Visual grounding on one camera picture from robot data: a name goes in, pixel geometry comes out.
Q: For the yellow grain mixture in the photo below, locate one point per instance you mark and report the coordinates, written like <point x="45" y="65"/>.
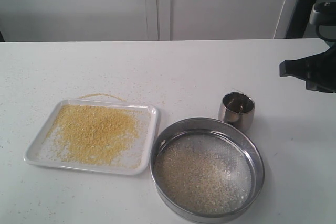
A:
<point x="209" y="178"/>

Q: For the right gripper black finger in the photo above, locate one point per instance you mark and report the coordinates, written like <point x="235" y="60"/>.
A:
<point x="296" y="68"/>

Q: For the yellow millet on tray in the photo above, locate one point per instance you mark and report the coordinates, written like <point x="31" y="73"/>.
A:
<point x="95" y="135"/>

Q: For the stainless steel cup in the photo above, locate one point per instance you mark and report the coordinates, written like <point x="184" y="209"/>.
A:
<point x="237" y="109"/>

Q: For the round steel sieve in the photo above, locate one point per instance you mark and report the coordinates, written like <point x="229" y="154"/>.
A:
<point x="210" y="130"/>

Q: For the white rectangular tray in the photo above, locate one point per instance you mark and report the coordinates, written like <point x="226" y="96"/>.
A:
<point x="147" y="155"/>

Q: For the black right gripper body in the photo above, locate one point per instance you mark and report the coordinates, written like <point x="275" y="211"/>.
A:
<point x="321" y="72"/>

